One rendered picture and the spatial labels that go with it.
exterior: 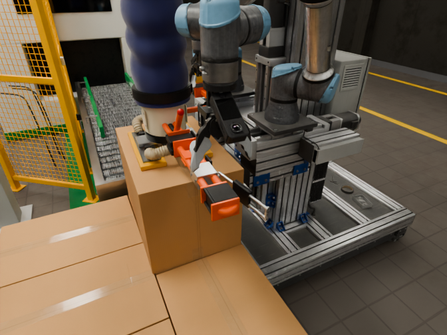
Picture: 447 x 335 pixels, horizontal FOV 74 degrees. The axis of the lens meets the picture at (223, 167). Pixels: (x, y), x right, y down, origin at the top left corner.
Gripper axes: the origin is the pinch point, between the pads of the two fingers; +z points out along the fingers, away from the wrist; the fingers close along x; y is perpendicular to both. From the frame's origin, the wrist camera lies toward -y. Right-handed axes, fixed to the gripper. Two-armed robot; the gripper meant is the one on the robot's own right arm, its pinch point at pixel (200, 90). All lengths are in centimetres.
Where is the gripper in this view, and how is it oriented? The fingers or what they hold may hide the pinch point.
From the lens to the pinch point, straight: 160.5
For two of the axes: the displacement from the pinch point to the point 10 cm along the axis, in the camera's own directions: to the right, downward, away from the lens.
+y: 4.0, 4.6, -7.9
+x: 9.2, -2.0, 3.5
